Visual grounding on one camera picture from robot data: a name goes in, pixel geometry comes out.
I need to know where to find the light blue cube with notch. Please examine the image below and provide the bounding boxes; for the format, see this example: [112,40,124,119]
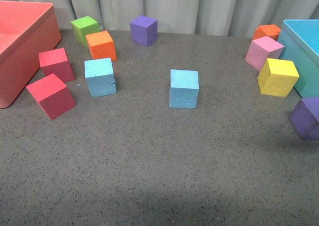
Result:
[84,58,117,97]

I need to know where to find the light blue foam cube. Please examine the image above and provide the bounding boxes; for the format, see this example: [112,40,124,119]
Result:
[169,69,199,109]

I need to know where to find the purple foam cube rear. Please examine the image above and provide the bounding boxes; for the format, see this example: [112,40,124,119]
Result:
[130,15,158,46]

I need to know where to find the purple foam cube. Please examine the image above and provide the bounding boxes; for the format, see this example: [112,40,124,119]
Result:
[289,97,319,140]
[130,15,158,46]

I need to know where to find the orange foam cube left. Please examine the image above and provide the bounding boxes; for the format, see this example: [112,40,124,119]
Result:
[85,30,117,62]

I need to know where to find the orange foam cube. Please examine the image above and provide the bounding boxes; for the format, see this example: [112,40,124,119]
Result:
[85,30,117,62]
[252,24,281,40]

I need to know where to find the red foam cube front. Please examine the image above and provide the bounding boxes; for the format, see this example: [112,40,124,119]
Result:
[26,74,76,120]

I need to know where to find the red foam cube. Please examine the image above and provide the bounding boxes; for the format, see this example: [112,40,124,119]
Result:
[38,48,75,83]
[26,74,76,120]

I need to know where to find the green foam cube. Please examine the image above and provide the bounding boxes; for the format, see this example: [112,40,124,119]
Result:
[70,16,100,47]

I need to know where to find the red foam cube rear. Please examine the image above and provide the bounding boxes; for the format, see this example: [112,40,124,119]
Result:
[38,48,75,83]

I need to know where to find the pink foam cube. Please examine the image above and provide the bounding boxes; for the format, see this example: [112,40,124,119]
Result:
[245,36,285,71]

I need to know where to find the yellow foam cube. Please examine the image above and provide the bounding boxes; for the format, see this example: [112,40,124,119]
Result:
[257,58,300,97]

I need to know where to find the grey curtain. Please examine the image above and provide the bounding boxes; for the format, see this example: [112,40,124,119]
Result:
[13,0,319,37]

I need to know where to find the orange foam cube right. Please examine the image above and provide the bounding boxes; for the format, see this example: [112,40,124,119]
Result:
[252,24,281,40]

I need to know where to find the purple foam cube front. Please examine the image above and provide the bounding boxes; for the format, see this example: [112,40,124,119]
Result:
[289,97,319,140]

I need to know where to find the pink plastic bin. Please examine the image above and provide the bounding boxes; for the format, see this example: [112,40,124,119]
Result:
[0,0,62,108]

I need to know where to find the light blue plastic bin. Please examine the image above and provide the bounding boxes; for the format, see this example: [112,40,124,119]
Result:
[278,19,319,98]

